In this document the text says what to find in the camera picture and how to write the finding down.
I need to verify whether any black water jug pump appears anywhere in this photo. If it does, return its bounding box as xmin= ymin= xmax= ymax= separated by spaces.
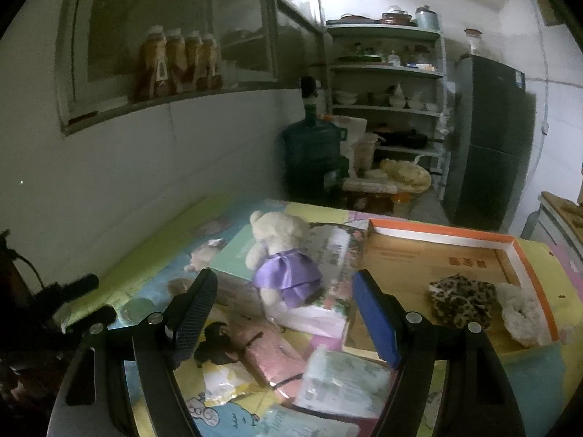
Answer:
xmin=299 ymin=75 xmax=322 ymax=117

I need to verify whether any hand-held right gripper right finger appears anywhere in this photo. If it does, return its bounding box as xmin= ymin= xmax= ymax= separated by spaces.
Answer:
xmin=352 ymin=269 xmax=527 ymax=437

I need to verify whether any white teddy bear purple dress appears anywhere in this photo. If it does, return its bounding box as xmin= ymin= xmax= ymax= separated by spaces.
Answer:
xmin=244 ymin=210 xmax=324 ymax=308

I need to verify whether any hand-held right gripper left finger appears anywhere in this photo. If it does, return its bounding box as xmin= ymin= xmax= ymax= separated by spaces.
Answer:
xmin=48 ymin=268 xmax=218 ymax=437

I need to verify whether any black pan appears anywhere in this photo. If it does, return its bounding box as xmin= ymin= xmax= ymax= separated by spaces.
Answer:
xmin=376 ymin=129 xmax=429 ymax=149

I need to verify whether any leopard print scrunchie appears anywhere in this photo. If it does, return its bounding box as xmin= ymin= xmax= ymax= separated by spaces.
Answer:
xmin=428 ymin=274 xmax=499 ymax=331

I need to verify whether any clear plastic container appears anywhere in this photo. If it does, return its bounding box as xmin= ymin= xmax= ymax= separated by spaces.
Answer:
xmin=353 ymin=133 xmax=380 ymax=176

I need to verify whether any orange rimmed cardboard box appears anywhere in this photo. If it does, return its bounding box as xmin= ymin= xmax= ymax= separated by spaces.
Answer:
xmin=344 ymin=218 xmax=561 ymax=365

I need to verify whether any white shelf rack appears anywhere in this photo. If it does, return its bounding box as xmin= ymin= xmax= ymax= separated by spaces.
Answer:
xmin=324 ymin=23 xmax=450 ymax=201

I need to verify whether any glass window frame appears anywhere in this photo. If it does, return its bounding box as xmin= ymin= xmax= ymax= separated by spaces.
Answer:
xmin=56 ymin=0 xmax=325 ymax=136

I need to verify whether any yellow white packet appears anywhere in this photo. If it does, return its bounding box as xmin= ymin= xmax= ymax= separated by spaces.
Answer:
xmin=201 ymin=359 xmax=275 ymax=409

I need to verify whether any floral tissue pack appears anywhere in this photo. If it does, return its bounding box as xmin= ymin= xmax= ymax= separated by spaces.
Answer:
xmin=264 ymin=222 xmax=371 ymax=340

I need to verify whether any white board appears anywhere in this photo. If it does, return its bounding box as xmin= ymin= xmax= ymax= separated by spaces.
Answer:
xmin=334 ymin=116 xmax=368 ymax=146

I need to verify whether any wooden bench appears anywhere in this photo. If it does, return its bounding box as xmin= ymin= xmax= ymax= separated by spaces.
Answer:
xmin=519 ymin=190 xmax=583 ymax=258

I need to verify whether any yellow filled bag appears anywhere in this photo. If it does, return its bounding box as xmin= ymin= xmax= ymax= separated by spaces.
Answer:
xmin=379 ymin=158 xmax=433 ymax=193

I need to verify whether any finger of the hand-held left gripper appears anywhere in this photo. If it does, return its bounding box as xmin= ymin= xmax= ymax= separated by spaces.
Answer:
xmin=50 ymin=305 xmax=118 ymax=331
xmin=40 ymin=274 xmax=100 ymax=305

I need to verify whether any black bow hair clip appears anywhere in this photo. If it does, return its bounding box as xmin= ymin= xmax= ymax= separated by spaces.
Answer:
xmin=195 ymin=322 xmax=249 ymax=369

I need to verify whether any blue water jug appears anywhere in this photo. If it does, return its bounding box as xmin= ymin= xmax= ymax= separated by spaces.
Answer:
xmin=280 ymin=115 xmax=352 ymax=206

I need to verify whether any orange sauce bottle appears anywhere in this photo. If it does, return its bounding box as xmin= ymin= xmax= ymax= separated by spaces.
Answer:
xmin=184 ymin=30 xmax=204 ymax=92
xmin=200 ymin=33 xmax=224 ymax=90
xmin=138 ymin=25 xmax=167 ymax=102
xmin=165 ymin=28 xmax=188 ymax=95

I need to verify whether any glass jar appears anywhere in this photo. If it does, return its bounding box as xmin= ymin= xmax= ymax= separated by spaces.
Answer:
xmin=464 ymin=28 xmax=484 ymax=58

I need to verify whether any green print tissue pack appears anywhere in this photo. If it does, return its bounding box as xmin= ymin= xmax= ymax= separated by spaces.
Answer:
xmin=254 ymin=404 xmax=361 ymax=437
xmin=293 ymin=345 xmax=398 ymax=420

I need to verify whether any dark grey refrigerator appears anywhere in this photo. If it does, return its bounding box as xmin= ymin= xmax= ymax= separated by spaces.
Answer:
xmin=442 ymin=54 xmax=538 ymax=234

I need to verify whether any white fluffy scrunchie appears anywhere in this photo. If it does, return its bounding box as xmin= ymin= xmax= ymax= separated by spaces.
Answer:
xmin=496 ymin=281 xmax=555 ymax=347

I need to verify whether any mint green tissue box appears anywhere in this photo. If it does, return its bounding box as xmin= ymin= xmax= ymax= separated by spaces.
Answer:
xmin=210 ymin=225 xmax=274 ymax=318

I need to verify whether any metal pot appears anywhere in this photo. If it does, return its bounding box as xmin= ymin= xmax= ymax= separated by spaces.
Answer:
xmin=414 ymin=5 xmax=441 ymax=31

